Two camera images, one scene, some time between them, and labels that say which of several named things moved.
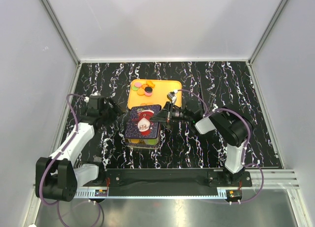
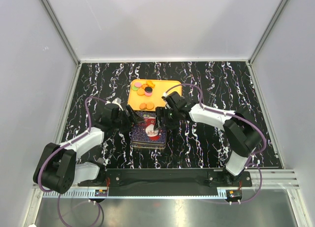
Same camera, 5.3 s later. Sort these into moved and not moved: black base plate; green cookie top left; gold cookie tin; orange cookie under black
Moved: gold cookie tin
Not moved: black base plate; orange cookie under black; green cookie top left
